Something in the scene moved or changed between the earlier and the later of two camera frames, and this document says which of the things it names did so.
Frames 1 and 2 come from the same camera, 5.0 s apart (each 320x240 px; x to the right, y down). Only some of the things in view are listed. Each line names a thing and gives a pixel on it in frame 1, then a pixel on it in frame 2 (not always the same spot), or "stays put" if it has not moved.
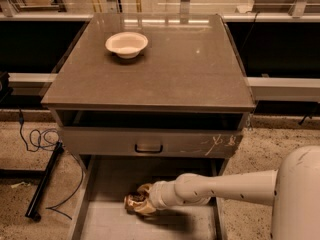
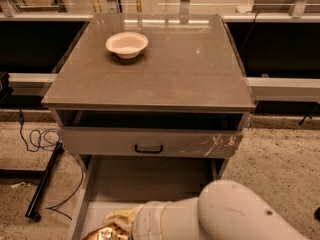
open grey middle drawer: (107, 181) stays put
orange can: (131, 199) → (110, 232)
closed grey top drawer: (151, 142) stays put
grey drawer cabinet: (184, 97) stays put
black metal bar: (32, 212) stays put
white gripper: (157, 193) → (147, 221)
